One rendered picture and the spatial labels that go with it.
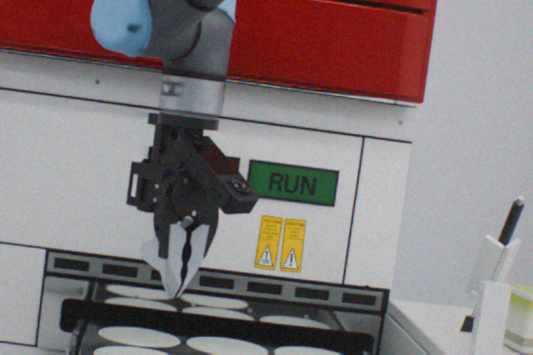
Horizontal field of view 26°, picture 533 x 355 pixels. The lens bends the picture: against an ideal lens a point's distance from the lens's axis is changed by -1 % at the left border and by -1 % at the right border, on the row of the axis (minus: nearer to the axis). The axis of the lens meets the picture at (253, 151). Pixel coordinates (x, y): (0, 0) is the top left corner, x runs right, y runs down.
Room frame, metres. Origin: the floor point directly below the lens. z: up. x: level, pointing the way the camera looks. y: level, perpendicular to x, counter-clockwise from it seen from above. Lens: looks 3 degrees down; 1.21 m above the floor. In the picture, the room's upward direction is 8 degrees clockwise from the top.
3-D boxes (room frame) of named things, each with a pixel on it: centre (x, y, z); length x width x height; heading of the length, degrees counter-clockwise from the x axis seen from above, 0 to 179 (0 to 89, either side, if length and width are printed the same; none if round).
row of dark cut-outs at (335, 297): (1.51, 0.02, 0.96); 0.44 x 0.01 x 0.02; 95
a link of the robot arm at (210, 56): (1.36, 0.08, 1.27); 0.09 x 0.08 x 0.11; 145
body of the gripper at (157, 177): (1.37, 0.08, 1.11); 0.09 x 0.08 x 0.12; 46
